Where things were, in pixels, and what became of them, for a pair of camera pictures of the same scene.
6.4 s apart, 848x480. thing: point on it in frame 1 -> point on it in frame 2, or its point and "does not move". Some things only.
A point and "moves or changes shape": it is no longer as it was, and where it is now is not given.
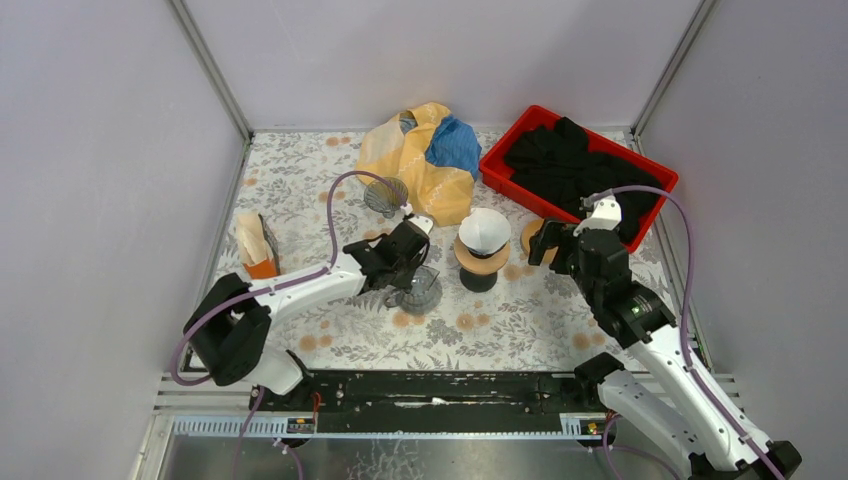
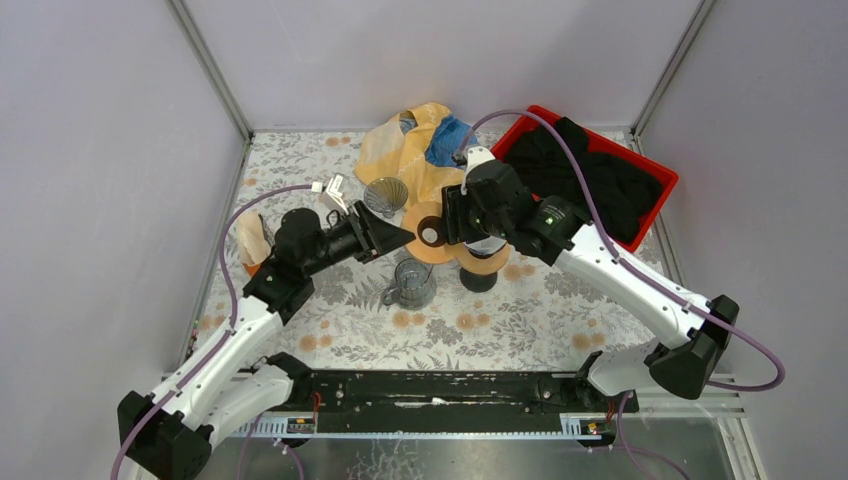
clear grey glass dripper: [383, 198] does not move
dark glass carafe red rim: [477, 282] does not move
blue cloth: [454, 144] does not move
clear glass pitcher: [424, 294] does not move
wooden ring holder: [480, 266] does not move
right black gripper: [552, 233] -> [454, 204]
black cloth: [559, 161] does not move
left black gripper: [404, 266] -> [363, 232]
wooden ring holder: [529, 230] moves or changes shape
